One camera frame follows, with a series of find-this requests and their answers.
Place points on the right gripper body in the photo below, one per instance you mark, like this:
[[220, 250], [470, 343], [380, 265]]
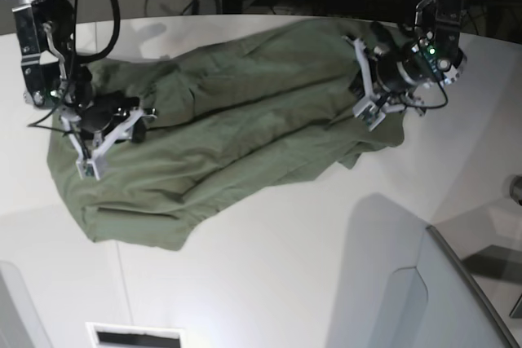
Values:
[[58, 78]]

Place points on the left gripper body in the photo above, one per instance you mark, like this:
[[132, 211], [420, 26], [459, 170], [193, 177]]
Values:
[[431, 54]]

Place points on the green t-shirt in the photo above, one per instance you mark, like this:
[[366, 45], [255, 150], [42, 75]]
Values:
[[269, 109]]

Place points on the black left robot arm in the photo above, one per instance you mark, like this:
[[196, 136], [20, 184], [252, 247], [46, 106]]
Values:
[[430, 55]]

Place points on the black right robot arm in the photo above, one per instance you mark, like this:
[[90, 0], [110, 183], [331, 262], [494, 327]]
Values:
[[58, 80]]

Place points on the white label with black bar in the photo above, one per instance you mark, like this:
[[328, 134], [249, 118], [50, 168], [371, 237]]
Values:
[[121, 335]]

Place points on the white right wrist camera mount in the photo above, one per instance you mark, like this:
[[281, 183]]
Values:
[[102, 144]]

